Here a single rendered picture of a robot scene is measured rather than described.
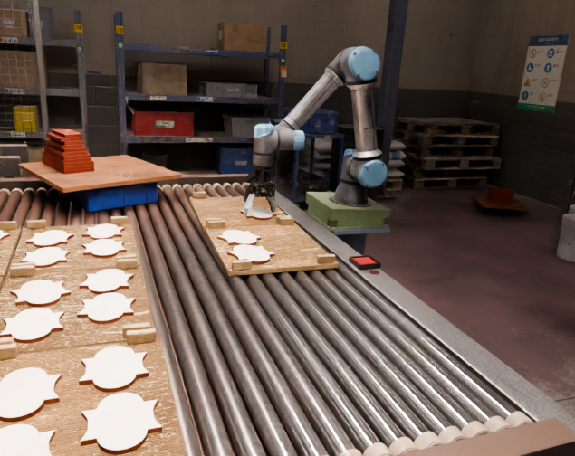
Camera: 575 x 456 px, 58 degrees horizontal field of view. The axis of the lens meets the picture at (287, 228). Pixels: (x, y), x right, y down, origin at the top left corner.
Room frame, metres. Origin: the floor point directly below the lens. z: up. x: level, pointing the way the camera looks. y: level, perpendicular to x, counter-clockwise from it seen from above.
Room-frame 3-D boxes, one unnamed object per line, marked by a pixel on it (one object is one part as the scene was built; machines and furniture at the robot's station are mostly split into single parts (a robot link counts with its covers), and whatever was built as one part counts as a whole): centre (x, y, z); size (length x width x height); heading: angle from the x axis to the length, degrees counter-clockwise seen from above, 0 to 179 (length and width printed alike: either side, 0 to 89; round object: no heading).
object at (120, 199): (2.12, 0.77, 0.97); 0.31 x 0.31 x 0.10; 44
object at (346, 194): (2.19, -0.27, 1.01); 0.15 x 0.15 x 0.10
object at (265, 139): (1.95, 0.10, 1.24); 0.09 x 0.08 x 0.11; 105
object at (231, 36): (6.26, 0.65, 1.74); 0.50 x 0.38 x 0.32; 111
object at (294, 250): (1.63, 0.06, 0.93); 0.41 x 0.35 x 0.02; 19
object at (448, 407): (1.65, -0.03, 0.90); 1.95 x 0.05 x 0.05; 21
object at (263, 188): (1.94, 0.10, 1.08); 0.09 x 0.08 x 0.12; 25
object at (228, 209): (2.02, 0.20, 0.93); 0.41 x 0.35 x 0.02; 18
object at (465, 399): (1.66, -0.07, 0.90); 1.95 x 0.05 x 0.05; 21
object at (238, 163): (6.30, 0.66, 0.32); 0.50 x 0.41 x 0.37; 107
